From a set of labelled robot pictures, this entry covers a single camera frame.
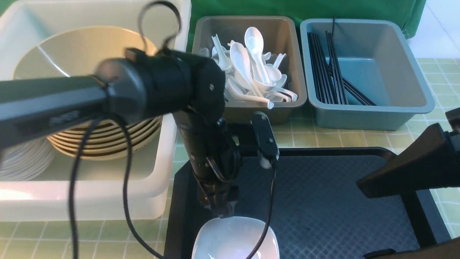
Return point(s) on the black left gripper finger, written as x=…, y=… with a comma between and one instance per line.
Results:
x=223, y=210

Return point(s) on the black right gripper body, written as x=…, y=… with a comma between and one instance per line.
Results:
x=454, y=126

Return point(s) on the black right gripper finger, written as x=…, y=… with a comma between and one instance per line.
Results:
x=406, y=169

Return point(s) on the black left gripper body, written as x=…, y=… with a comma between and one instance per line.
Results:
x=214, y=157

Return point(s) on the white square dish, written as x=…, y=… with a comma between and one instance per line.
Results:
x=227, y=238

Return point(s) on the white ceramic soup spoon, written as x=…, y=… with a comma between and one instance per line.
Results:
x=254, y=43

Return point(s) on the tan noodle bowl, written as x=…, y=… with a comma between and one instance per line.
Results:
x=77, y=52

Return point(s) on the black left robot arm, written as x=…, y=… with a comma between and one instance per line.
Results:
x=186, y=87

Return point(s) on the pile of white spoons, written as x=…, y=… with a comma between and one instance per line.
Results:
x=241, y=76

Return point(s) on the black plastic serving tray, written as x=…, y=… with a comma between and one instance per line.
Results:
x=318, y=211

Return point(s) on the stack of tan bowls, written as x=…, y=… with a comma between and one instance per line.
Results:
x=107, y=142

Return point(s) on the blue plastic chopstick bin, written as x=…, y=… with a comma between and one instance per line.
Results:
x=375, y=57

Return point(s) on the large white plastic tub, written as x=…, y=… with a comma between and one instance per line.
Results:
x=98, y=195

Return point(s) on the bundle of black chopsticks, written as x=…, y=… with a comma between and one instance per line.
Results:
x=330, y=85

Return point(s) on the green checkered tablecloth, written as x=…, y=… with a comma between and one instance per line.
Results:
x=112, y=239

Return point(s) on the green cloth backdrop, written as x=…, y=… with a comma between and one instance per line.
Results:
x=404, y=13

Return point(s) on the grey plastic spoon bin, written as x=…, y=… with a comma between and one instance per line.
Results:
x=280, y=37

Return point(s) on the stack of white plates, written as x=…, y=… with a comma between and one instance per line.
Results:
x=25, y=161

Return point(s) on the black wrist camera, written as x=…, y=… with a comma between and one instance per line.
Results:
x=268, y=151

